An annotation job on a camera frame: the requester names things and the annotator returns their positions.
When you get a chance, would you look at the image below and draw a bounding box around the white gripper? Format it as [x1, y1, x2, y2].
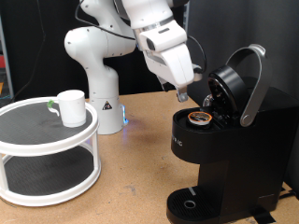
[143, 43, 195, 104]

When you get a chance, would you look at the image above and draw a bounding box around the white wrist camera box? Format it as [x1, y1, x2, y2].
[136, 21, 188, 52]

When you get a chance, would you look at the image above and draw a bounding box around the black camera cable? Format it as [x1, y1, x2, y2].
[74, 0, 208, 82]

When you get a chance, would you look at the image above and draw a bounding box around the white mug with green tape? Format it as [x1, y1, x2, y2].
[46, 89, 87, 129]

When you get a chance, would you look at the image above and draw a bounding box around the black tape strip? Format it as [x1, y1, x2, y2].
[251, 208, 277, 224]

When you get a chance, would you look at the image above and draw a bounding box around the white two-tier turntable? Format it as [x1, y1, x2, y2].
[0, 96, 102, 208]

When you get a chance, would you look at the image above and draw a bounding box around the orange-rimmed white coffee pod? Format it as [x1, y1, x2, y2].
[186, 110, 214, 126]

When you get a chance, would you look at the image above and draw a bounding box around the black Keurig coffee machine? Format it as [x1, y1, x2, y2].
[165, 43, 299, 224]

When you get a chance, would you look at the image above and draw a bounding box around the grey metal frame post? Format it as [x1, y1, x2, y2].
[0, 15, 15, 100]

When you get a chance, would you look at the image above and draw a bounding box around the thin black hanging cable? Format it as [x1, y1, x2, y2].
[10, 0, 48, 102]

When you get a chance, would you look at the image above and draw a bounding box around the black power cord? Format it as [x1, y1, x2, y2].
[278, 186, 299, 202]

